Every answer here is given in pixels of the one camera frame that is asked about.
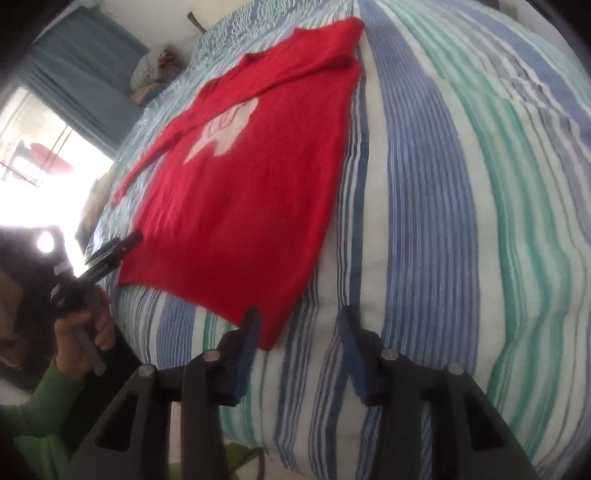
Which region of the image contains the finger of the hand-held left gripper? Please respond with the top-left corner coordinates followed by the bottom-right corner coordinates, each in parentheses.
top-left (78, 231), bottom-right (144, 283)

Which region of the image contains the person's left hand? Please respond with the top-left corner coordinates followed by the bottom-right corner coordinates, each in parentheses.
top-left (52, 293), bottom-right (117, 383)

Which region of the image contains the person's left forearm green sleeve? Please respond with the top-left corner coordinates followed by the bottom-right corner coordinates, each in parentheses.
top-left (0, 359), bottom-right (88, 480)

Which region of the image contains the blue curtain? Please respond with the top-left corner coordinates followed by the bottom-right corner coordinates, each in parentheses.
top-left (25, 7), bottom-right (149, 155)

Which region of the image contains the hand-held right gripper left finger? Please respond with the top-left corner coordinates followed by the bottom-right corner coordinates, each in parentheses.
top-left (62, 307), bottom-right (262, 480)

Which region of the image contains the striped bed sheet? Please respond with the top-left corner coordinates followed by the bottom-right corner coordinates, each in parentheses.
top-left (85, 0), bottom-right (591, 480)

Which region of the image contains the pile of folded clothes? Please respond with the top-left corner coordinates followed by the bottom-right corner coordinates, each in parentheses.
top-left (130, 47), bottom-right (186, 106)

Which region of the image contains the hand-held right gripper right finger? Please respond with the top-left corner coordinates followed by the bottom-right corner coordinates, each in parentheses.
top-left (339, 305), bottom-right (539, 480)

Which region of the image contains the red sweater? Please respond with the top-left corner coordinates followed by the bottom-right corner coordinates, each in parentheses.
top-left (112, 17), bottom-right (365, 352)

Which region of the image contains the red hanging garment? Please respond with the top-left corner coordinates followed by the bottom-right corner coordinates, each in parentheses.
top-left (29, 142), bottom-right (71, 175)

